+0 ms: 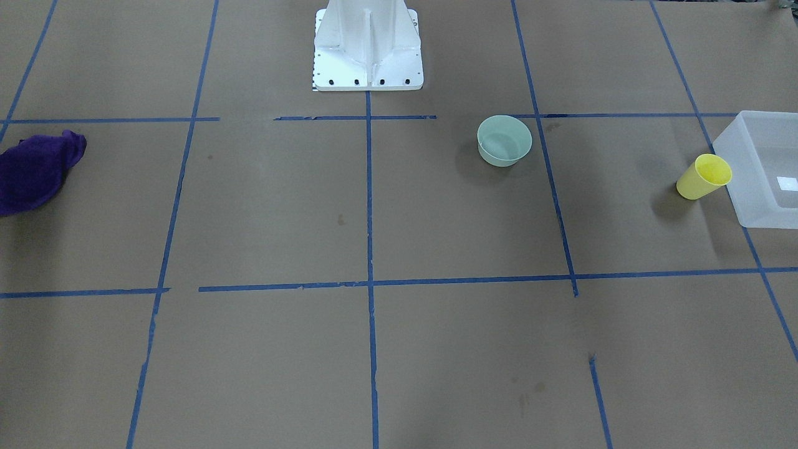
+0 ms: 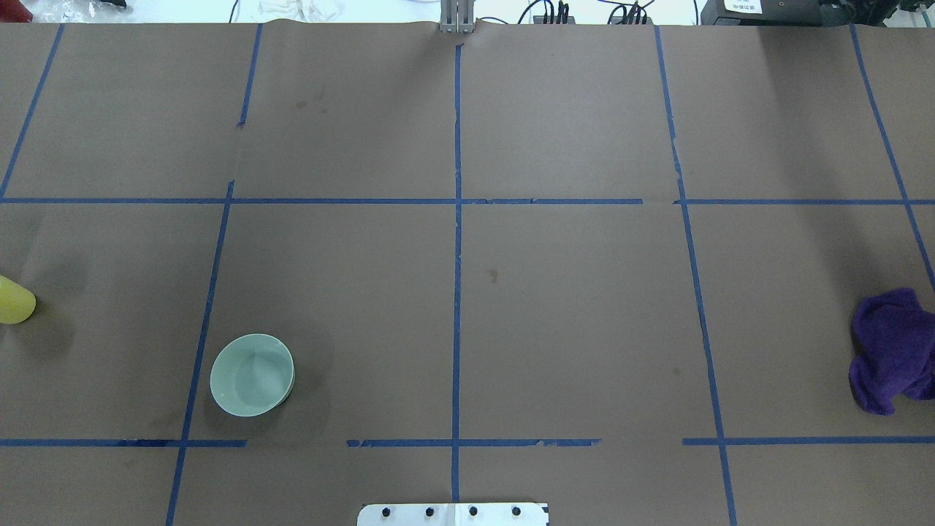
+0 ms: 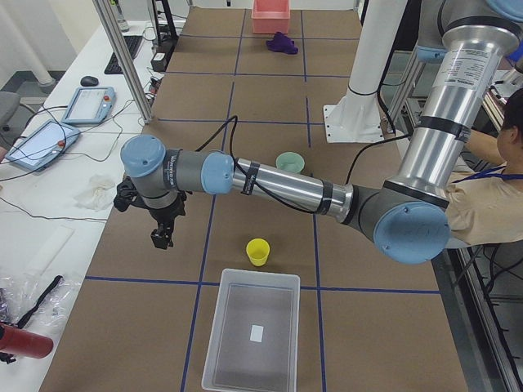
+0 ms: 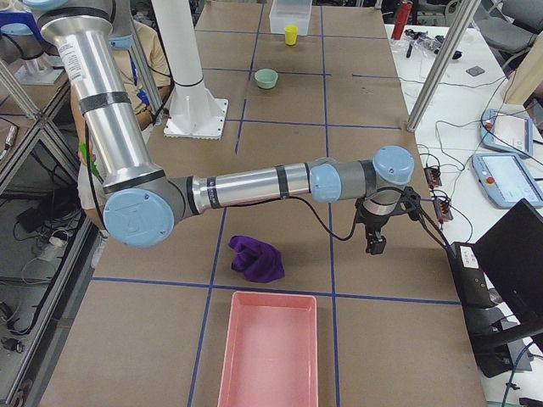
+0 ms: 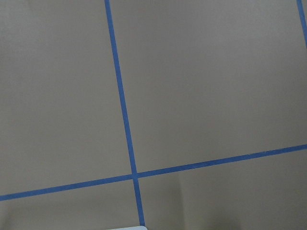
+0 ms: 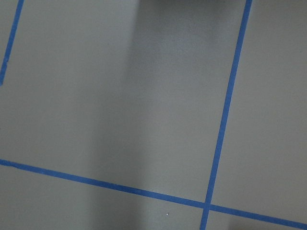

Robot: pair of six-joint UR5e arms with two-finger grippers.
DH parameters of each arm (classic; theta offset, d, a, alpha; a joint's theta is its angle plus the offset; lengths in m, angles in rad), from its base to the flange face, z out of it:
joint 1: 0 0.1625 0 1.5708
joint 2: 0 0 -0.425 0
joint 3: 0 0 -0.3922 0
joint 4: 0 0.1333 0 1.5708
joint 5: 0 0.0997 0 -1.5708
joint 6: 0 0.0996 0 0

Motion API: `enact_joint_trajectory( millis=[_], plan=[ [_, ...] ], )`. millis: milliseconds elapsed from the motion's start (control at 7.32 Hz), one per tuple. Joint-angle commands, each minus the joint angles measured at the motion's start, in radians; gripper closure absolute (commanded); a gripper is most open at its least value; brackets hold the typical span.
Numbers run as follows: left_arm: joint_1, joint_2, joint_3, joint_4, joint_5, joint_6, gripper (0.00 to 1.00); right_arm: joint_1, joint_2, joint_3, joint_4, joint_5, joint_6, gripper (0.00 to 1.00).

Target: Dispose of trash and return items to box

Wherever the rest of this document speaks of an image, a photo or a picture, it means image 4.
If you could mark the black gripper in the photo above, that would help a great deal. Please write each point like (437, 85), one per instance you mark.
(374, 225)

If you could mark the purple cloth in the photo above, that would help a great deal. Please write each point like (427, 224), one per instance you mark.
(258, 261)

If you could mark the green ceramic bowl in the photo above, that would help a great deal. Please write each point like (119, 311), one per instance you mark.
(266, 78)

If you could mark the yellow plastic cup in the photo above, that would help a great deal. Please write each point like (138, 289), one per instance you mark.
(290, 35)

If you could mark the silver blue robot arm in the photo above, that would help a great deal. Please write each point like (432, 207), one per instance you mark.
(143, 204)

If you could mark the black device box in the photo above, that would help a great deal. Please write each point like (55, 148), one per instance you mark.
(469, 279)

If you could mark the clear plastic box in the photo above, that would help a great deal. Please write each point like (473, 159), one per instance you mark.
(290, 12)

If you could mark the orange black connector board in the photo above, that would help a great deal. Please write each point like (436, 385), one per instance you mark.
(433, 178)

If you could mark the black monitor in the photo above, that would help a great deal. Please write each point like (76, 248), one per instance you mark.
(510, 255)

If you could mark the lower teach pendant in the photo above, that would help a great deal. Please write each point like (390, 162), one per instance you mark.
(505, 179)

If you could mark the teach pendant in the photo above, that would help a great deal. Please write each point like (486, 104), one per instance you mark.
(505, 179)
(507, 132)

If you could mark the pink plastic tray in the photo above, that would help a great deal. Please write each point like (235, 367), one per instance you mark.
(271, 354)

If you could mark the upper teach pendant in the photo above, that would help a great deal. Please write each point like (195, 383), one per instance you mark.
(507, 132)

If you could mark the red cylinder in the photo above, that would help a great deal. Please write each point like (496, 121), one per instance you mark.
(404, 11)

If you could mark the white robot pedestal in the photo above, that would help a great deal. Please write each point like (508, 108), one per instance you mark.
(193, 111)

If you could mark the aluminium frame post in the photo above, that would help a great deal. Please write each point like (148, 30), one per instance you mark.
(452, 39)

